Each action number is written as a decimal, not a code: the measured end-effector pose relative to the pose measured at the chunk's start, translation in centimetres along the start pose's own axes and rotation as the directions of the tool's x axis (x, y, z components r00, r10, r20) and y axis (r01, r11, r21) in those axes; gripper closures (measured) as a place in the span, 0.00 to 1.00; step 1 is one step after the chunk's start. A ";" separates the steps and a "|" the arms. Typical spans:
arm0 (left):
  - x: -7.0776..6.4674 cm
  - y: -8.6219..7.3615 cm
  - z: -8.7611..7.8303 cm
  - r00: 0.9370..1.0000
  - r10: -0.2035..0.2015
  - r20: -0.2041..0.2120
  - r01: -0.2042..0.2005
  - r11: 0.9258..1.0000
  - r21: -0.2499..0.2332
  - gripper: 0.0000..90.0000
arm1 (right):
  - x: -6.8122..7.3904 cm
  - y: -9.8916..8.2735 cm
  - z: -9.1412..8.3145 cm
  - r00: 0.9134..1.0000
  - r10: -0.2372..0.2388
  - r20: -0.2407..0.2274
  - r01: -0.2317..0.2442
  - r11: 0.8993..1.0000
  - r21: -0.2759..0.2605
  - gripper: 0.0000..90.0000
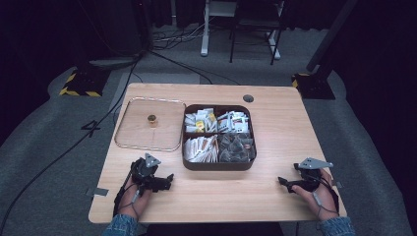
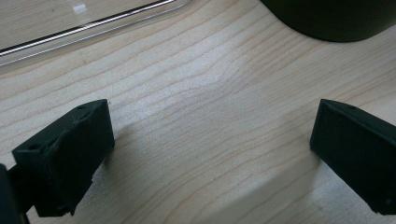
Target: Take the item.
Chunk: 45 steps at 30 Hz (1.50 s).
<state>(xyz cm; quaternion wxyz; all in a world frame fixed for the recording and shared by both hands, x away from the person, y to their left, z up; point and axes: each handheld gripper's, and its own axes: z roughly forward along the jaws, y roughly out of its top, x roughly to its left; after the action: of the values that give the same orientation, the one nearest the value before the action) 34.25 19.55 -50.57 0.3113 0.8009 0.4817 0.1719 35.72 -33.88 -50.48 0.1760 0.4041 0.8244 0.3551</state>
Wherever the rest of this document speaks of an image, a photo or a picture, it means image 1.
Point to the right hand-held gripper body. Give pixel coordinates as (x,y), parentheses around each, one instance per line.
(309,178)

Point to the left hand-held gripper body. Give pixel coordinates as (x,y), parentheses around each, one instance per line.
(144,172)

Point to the person's right hand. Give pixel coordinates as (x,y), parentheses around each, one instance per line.
(319,201)

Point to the person's left hand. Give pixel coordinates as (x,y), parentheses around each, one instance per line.
(139,203)

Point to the grey tape piece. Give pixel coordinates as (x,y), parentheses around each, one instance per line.
(338,185)
(100,191)

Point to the clear lid with gold knob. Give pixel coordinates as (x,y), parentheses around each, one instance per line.
(141,137)

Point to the pile of white orange sachets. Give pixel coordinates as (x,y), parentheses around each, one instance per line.
(200,150)

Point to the brown divided box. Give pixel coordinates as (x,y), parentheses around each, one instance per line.
(216,166)

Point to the pile of dark pyramid bags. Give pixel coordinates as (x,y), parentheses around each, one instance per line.
(236,148)

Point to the pile of white yellow packets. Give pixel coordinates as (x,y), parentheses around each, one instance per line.
(200,122)

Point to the pile of white red-label packets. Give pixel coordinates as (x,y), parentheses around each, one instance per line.
(233,122)

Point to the round grey table grommet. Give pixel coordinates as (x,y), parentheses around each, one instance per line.
(248,98)

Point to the black yellow striped stand base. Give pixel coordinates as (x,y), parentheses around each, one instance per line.
(316,87)
(87,82)

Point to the dark slanted stand pole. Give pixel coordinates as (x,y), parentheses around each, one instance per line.
(331,36)

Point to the white desk frame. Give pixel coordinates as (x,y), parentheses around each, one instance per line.
(205,32)

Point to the black metal chair frame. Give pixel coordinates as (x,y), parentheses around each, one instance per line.
(255,23)

